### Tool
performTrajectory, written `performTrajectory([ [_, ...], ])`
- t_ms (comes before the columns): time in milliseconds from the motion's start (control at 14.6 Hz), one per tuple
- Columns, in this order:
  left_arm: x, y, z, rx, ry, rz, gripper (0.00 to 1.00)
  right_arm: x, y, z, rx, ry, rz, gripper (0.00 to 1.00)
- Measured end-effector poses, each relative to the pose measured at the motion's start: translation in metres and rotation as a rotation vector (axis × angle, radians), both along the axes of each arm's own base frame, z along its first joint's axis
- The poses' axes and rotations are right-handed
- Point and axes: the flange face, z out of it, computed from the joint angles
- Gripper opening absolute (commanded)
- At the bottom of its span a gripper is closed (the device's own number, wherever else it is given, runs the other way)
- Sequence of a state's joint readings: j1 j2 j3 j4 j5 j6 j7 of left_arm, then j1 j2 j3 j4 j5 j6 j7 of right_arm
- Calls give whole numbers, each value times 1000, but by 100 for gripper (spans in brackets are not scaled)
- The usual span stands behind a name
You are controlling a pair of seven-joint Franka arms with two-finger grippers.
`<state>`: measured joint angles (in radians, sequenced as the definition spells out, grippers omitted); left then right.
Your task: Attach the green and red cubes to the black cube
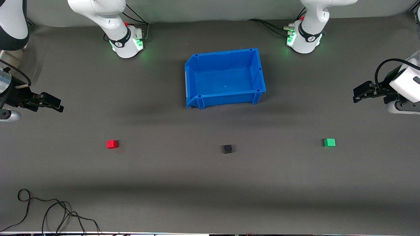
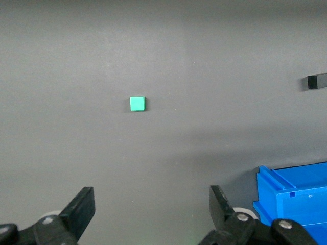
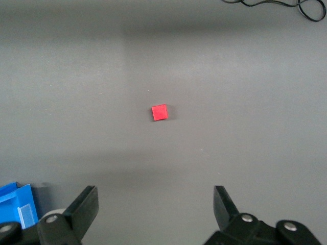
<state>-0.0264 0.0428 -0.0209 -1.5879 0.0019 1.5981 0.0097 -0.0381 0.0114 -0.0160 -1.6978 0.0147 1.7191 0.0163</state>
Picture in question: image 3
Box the loose black cable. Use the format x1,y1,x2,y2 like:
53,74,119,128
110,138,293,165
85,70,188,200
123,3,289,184
221,0,327,22

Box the red cube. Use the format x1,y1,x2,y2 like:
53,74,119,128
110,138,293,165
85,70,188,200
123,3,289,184
151,103,170,121

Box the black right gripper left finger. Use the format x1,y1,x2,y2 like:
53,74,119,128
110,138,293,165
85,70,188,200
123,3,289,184
37,185,99,245

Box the blue plastic bin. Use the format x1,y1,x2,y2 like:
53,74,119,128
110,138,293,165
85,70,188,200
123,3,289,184
0,181,39,230

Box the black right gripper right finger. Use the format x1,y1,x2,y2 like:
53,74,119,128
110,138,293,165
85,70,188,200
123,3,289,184
204,185,260,245

